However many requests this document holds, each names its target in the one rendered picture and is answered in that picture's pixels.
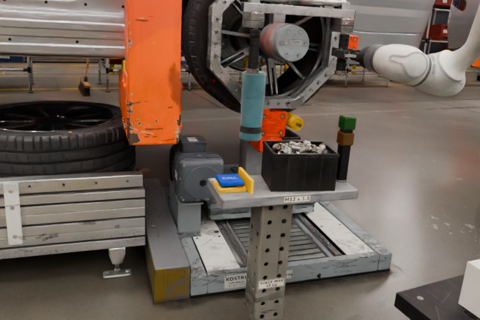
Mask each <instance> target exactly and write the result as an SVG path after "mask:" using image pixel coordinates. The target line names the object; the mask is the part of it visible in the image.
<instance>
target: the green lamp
mask: <svg viewBox="0 0 480 320"><path fill-rule="evenodd" d="M339 128H341V129H343V130H354V129H355V128H356V117H354V116H352V115H340V116H339Z"/></svg>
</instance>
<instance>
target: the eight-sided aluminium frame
mask: <svg viewBox="0 0 480 320"><path fill-rule="evenodd" d="M234 1H235V0H216V1H214V2H213V4H212V5H211V6H210V7H209V13H208V15H209V21H208V41H207V59H206V66H207V68H208V69H209V70H210V71H211V73H213V74H214V76H215V77H216V78H217V79H218V80H219V81H220V82H221V83H222V84H223V85H224V86H225V87H226V88H227V89H228V90H229V92H230V93H231V94H232V95H233V96H234V97H235V98H236V99H237V101H238V102H239V103H241V89H242V88H241V87H240V86H239V85H238V84H237V83H236V81H235V80H234V79H233V78H232V77H231V76H230V74H229V73H228V72H227V71H226V70H225V69H224V67H223V66H222V65H221V64H220V63H221V33H222V16H223V12H224V11H225V10H226V9H227V8H228V7H229V6H230V5H231V4H232V3H233V2H234ZM325 18H326V28H325V34H324V47H323V55H322V62H321V66H320V67H319V68H318V69H317V70H316V71H315V72H314V73H313V74H312V75H311V76H310V77H309V78H308V79H307V80H306V81H305V82H304V83H303V84H302V85H301V86H300V87H299V88H298V89H297V90H296V91H295V92H294V93H293V94H292V95H291V96H265V100H264V109H297V108H299V107H300V106H301V105H302V104H304V102H305V101H306V100H307V99H308V98H309V97H310V96H311V95H312V94H313V93H314V92H315V91H316V90H317V89H318V88H319V87H320V86H321V85H322V84H323V83H324V82H325V81H326V80H327V79H328V78H329V77H330V76H332V75H333V73H334V70H336V63H337V61H336V60H337V57H335V56H332V55H331V49H332V47H335V48H338V47H339V35H340V33H341V32H333V31H329V27H330V21H331V17H325Z"/></svg>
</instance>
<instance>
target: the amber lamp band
mask: <svg viewBox="0 0 480 320"><path fill-rule="evenodd" d="M336 142H337V143H338V144H340V145H342V146H352V145H353V144H354V133H343V132H341V131H338V133H337V139H336Z"/></svg>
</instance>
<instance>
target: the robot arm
mask: <svg viewBox="0 0 480 320"><path fill-rule="evenodd" d="M331 55H332V56H335V57H339V58H343V59H346V60H347V59H351V60H353V61H356V62H359V64H360V65H361V66H362V67H363V68H365V69H367V70H368V71H370V72H374V73H377V74H381V75H382V76H384V77H386V78H388V79H390V80H392V81H397V82H400V83H403V84H407V85H409V86H412V87H414V88H415V89H418V90H419V91H422V92H424V93H427V94H431V95H434V96H453V95H456V94H458V93H459V92H460V91H461V90H462V89H463V87H464V85H465V83H466V77H465V71H466V70H467V69H468V68H469V67H470V66H471V65H472V64H473V63H474V62H475V61H476V60H477V59H478V58H479V57H480V4H479V7H478V10H477V13H476V16H475V19H474V22H473V24H472V27H471V31H470V33H469V37H468V39H467V41H466V43H465V44H464V45H463V46H462V47H461V48H460V49H458V50H456V51H449V50H443V51H440V52H438V53H434V54H429V55H426V54H424V53H423V52H422V51H420V50H419V49H417V48H415V47H413V46H408V45H403V44H389V45H381V44H374V45H373V46H365V47H364V48H363V49H362V50H353V49H348V51H347V50H344V49H343V48H341V47H339V48H335V47H332V49H331Z"/></svg>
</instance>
